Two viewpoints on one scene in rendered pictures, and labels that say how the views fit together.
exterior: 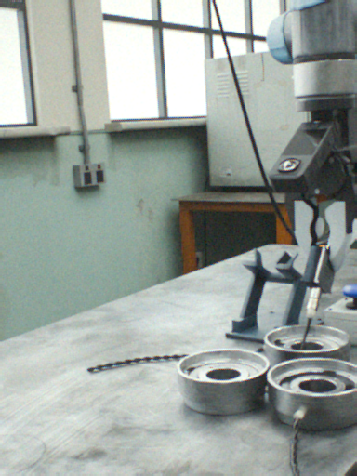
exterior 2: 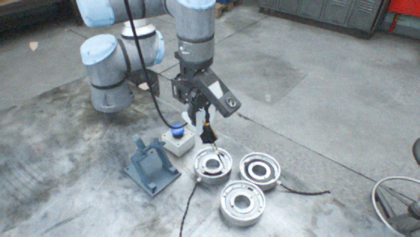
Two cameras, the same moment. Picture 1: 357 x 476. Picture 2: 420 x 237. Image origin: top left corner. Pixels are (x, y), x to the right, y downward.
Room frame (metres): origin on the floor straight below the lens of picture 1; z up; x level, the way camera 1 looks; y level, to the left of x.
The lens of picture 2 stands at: (0.77, 0.31, 1.39)
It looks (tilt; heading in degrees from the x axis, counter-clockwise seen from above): 40 degrees down; 272
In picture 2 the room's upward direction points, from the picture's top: straight up
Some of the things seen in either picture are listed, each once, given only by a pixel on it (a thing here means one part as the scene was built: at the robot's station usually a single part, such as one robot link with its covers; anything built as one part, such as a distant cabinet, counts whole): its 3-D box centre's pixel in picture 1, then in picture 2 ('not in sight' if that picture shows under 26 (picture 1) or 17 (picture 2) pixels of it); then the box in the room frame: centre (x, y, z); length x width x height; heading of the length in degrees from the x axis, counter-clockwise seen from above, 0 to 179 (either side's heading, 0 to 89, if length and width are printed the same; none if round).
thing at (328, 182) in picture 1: (329, 148); (195, 79); (0.82, -0.20, 1.07); 0.09 x 0.08 x 0.12; 140
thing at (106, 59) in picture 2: not in sight; (104, 58); (1.15, -0.48, 0.97); 0.13 x 0.12 x 0.14; 33
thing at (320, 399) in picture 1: (317, 393); (259, 172); (0.65, -0.14, 0.82); 0.10 x 0.10 x 0.04
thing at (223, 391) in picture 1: (223, 381); (241, 203); (0.71, -0.05, 0.82); 0.10 x 0.10 x 0.04
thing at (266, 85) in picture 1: (290, 121); not in sight; (3.32, -0.63, 1.10); 0.62 x 0.61 x 0.65; 142
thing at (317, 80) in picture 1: (323, 83); (195, 46); (0.82, -0.20, 1.15); 0.08 x 0.08 x 0.05
